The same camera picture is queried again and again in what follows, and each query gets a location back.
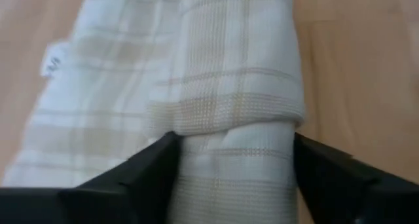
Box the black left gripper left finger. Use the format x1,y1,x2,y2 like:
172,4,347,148
0,131,181,224

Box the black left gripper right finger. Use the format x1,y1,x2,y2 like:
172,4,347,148
293,132,419,224

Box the white beige plaid towel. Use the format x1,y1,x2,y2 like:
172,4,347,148
0,0,306,224

